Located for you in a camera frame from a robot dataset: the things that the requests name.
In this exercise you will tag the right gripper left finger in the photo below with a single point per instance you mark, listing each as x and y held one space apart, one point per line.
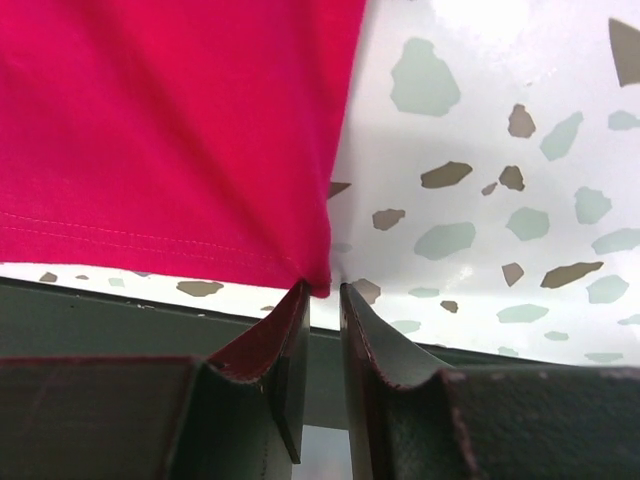
237 413

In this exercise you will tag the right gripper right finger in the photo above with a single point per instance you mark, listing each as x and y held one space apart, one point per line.
413 415

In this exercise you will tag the pink t shirt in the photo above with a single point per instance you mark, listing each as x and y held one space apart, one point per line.
186 138

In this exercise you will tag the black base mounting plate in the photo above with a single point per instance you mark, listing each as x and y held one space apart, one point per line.
49 321

